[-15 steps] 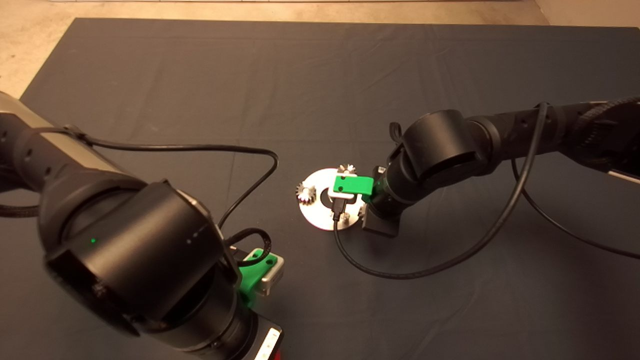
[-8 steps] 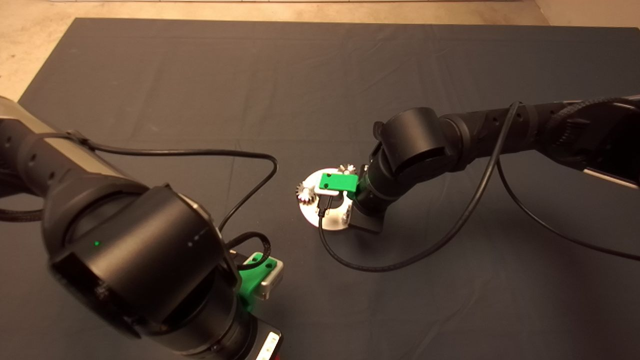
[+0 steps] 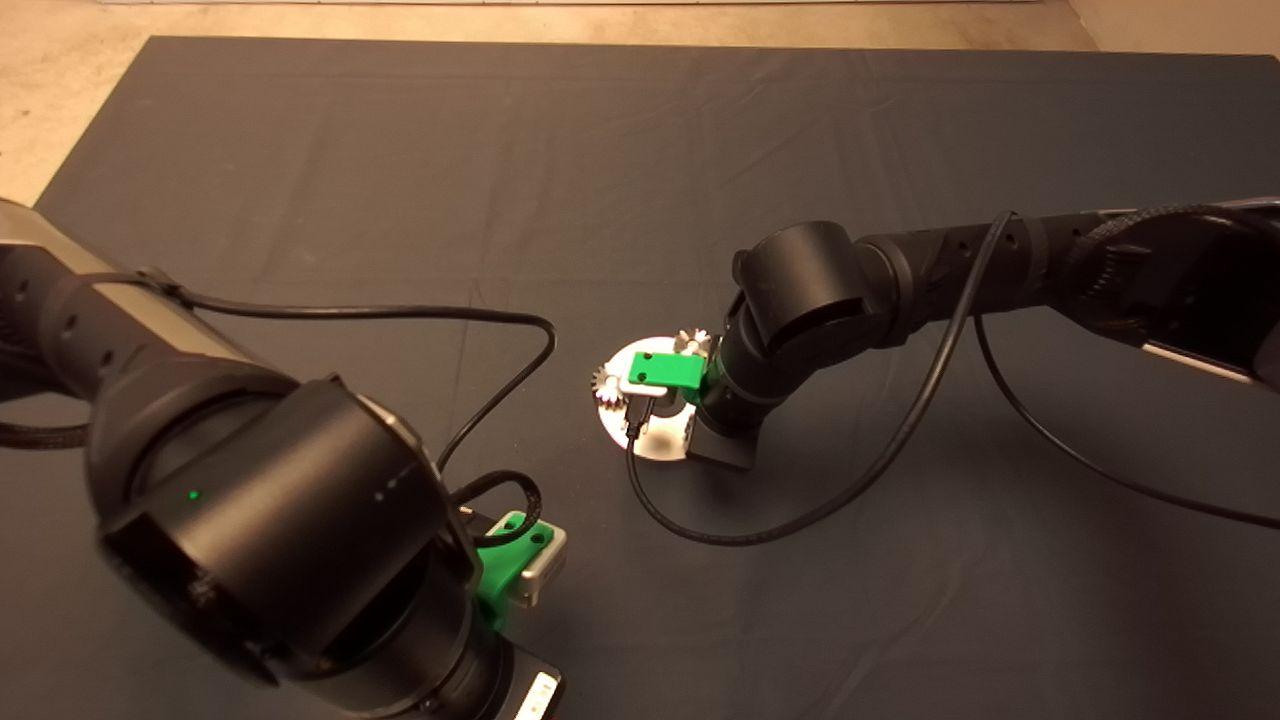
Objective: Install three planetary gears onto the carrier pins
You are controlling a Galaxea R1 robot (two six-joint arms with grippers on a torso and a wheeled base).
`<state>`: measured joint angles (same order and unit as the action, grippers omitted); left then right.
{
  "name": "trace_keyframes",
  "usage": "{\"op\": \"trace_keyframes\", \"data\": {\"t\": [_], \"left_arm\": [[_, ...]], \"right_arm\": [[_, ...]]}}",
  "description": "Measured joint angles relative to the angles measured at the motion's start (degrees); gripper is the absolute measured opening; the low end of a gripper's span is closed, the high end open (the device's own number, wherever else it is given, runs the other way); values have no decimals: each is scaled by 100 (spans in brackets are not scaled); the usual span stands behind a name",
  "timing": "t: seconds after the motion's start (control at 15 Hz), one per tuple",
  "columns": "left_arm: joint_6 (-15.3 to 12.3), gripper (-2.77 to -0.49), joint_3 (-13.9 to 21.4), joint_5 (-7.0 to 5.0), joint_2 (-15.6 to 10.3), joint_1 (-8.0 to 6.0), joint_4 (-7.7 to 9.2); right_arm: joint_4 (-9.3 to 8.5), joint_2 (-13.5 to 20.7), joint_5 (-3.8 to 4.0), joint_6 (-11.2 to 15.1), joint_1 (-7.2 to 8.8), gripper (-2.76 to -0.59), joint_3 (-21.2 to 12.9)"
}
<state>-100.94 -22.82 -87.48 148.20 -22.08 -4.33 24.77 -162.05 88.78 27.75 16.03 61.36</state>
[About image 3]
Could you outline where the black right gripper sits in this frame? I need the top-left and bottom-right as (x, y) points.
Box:
(685, 415), (763, 473)

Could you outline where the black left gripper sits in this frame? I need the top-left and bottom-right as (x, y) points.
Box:
(488, 645), (567, 720)

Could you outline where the round metal carrier plate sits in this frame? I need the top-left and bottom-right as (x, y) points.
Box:
(597, 335), (703, 463)

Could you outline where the dark grey table cloth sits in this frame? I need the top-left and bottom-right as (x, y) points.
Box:
(0, 35), (1280, 720)

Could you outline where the green right camera mount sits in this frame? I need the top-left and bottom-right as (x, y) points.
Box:
(628, 349), (717, 407)

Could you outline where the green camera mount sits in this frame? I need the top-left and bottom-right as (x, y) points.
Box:
(468, 510), (554, 633)
(628, 349), (717, 407)

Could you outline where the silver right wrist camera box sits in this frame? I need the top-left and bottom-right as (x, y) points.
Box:
(618, 372), (691, 403)

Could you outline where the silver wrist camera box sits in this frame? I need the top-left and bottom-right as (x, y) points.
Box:
(505, 522), (569, 610)
(618, 372), (691, 403)

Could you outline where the green left camera mount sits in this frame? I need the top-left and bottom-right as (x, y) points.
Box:
(468, 510), (554, 633)

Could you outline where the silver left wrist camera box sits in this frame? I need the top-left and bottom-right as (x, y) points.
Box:
(505, 522), (569, 610)

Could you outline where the thin black right camera cable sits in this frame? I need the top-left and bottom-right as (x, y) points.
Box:
(624, 208), (1280, 548)

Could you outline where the thin black camera cable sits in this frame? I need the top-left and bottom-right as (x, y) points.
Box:
(624, 208), (1280, 548)
(140, 265), (559, 473)

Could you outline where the thin black left camera cable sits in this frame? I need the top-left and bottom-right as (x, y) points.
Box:
(140, 265), (559, 473)

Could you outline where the braided black right arm cable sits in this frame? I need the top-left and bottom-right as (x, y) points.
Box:
(1068, 200), (1280, 276)

